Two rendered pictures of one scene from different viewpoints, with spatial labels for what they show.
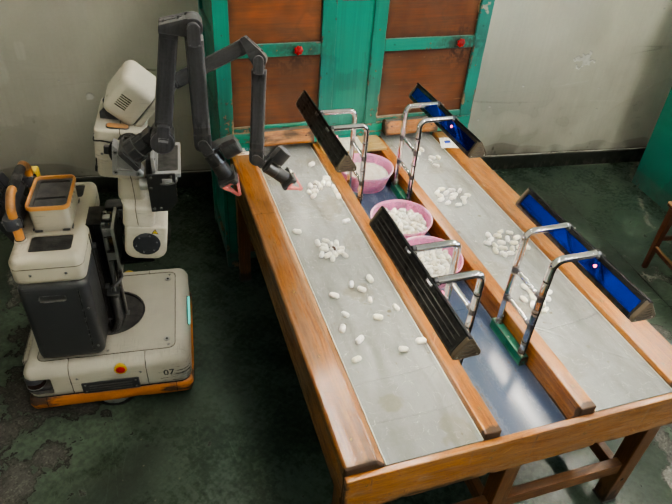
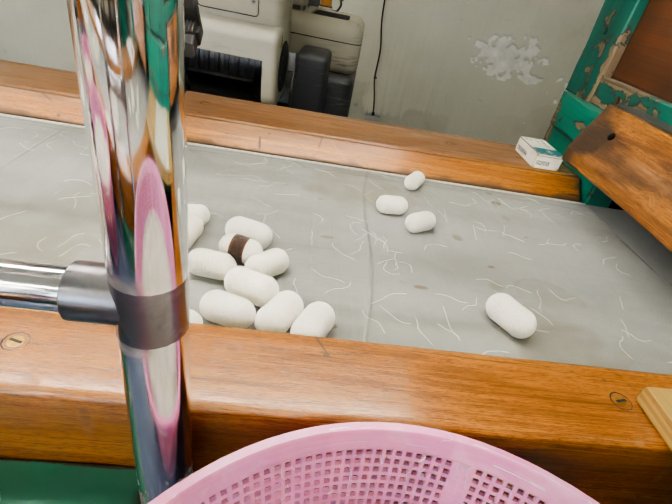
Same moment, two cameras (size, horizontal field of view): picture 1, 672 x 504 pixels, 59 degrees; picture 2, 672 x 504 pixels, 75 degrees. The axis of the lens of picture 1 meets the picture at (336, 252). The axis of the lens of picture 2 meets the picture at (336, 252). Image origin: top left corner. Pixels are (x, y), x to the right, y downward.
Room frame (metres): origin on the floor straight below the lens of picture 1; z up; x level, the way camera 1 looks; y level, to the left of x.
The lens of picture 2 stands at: (2.45, -0.12, 0.94)
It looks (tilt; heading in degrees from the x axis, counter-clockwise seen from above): 33 degrees down; 102
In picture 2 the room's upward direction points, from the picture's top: 12 degrees clockwise
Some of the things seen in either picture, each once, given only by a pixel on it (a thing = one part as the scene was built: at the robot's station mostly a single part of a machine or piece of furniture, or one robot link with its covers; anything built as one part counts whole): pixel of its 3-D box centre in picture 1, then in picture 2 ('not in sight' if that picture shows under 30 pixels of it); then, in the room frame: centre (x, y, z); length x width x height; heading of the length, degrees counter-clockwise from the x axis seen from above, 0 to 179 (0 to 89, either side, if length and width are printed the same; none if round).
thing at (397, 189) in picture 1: (423, 155); not in sight; (2.41, -0.36, 0.90); 0.20 x 0.19 x 0.45; 20
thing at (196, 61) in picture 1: (198, 87); not in sight; (1.79, 0.48, 1.40); 0.11 x 0.06 x 0.43; 15
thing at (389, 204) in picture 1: (400, 225); not in sight; (2.10, -0.27, 0.72); 0.27 x 0.27 x 0.10
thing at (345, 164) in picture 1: (323, 127); not in sight; (2.25, 0.09, 1.08); 0.62 x 0.08 x 0.07; 20
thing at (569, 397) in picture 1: (450, 244); not in sight; (2.00, -0.48, 0.71); 1.81 x 0.05 x 0.11; 20
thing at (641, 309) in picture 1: (579, 246); not in sight; (1.54, -0.77, 1.08); 0.62 x 0.08 x 0.07; 20
